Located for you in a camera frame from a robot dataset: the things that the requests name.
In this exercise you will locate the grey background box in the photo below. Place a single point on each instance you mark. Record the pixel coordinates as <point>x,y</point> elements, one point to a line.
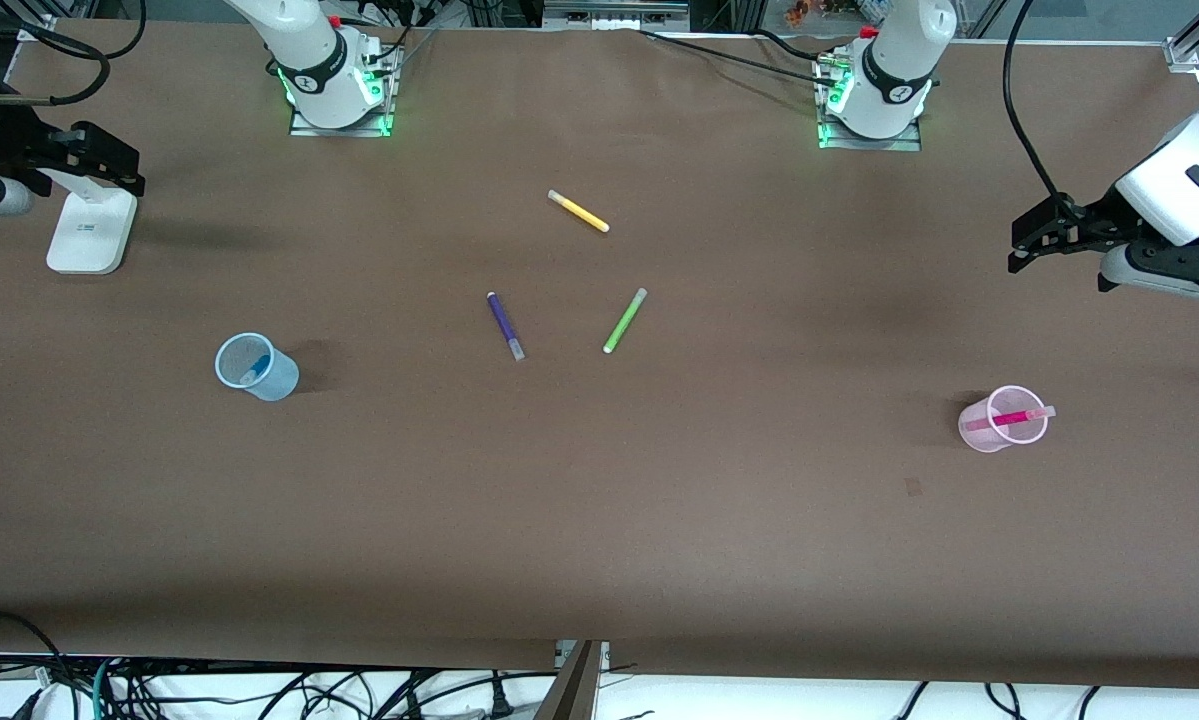
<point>614,12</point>

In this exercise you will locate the brown wooden table leg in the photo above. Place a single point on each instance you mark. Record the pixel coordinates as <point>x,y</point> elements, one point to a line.
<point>571,690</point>

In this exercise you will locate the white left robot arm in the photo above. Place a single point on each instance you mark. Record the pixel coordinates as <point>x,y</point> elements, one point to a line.
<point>899,60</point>

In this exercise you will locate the green marker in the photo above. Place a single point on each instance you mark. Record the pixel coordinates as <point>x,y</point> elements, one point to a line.
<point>623,322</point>

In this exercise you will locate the white desk lamp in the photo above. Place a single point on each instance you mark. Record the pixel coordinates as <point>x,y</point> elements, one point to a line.
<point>89,240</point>

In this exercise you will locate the translucent pink cup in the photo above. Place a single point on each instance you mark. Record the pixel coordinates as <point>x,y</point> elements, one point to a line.
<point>984,440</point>

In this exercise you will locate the brown table cover sheet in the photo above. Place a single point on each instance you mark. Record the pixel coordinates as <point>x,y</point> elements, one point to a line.
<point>599,520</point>

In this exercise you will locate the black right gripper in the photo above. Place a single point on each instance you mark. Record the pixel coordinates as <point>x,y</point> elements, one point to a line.
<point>4,135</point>

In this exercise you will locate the yellow marker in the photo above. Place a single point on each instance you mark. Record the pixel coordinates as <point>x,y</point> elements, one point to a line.
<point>579,211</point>

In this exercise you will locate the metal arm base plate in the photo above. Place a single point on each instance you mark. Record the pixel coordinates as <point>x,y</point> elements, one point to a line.
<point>909,145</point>
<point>304,130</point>

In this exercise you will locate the translucent blue cup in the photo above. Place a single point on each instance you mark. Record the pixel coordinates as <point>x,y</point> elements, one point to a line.
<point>277,385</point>

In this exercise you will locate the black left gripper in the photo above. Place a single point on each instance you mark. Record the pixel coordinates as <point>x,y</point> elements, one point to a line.
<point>1102,215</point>

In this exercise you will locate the purple marker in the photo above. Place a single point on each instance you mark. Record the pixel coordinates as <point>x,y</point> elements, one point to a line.
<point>504,322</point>

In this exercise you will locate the blue marker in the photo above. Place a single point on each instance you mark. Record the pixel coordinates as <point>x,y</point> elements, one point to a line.
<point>255,371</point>

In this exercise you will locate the black power plug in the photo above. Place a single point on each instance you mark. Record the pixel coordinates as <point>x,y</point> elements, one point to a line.
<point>501,700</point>

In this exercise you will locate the pink marker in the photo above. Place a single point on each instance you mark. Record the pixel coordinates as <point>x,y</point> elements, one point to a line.
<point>1009,418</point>

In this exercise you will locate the aluminium corner bracket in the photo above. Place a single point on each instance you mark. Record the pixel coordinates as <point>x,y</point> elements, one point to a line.
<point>37,27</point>
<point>1184,55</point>

